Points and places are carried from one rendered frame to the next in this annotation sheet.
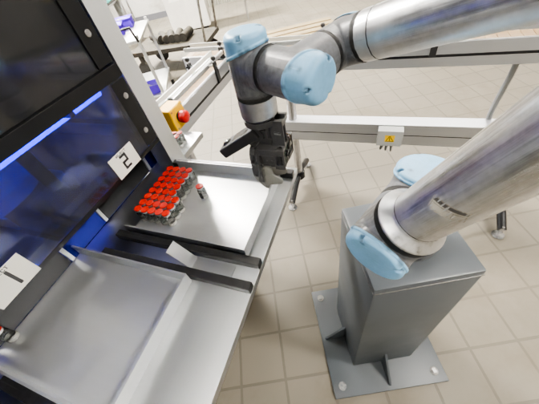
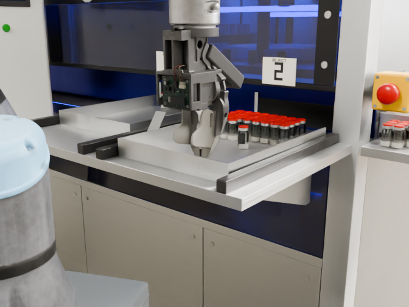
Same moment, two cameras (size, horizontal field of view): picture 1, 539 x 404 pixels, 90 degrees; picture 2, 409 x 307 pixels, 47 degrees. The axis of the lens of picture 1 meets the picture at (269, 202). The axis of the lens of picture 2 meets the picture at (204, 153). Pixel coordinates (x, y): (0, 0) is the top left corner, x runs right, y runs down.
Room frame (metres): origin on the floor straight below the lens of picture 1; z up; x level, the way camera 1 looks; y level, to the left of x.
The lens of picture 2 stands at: (0.65, -0.73, 1.12)
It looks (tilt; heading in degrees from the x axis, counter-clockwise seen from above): 16 degrees down; 101
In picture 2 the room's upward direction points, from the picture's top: straight up
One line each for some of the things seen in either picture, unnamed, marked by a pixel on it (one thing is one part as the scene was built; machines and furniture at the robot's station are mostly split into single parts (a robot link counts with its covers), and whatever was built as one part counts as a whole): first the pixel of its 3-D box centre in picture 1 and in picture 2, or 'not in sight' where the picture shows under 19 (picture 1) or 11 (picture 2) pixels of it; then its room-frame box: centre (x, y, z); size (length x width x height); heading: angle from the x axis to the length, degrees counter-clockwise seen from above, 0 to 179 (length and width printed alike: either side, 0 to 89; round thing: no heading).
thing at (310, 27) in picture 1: (294, 38); not in sight; (4.22, -0.93, 0.06); 1.26 x 0.86 x 0.12; 86
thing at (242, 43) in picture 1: (251, 64); not in sight; (0.50, -0.03, 1.22); 0.09 x 0.08 x 0.11; 36
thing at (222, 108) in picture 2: not in sight; (213, 107); (0.53, -0.02, 1.00); 0.05 x 0.02 x 0.09; 152
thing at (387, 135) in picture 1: (389, 135); not in sight; (1.08, -0.69, 0.50); 0.12 x 0.05 x 0.09; 62
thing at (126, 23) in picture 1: (136, 66); not in sight; (3.35, 1.06, 0.45); 0.96 x 0.55 x 0.89; 177
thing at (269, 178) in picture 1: (272, 179); (187, 134); (0.49, -0.02, 0.95); 0.06 x 0.03 x 0.09; 62
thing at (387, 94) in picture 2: (182, 116); (388, 93); (0.83, 0.20, 0.99); 0.04 x 0.04 x 0.04; 62
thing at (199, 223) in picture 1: (205, 200); (227, 141); (0.53, 0.17, 0.90); 0.34 x 0.26 x 0.04; 61
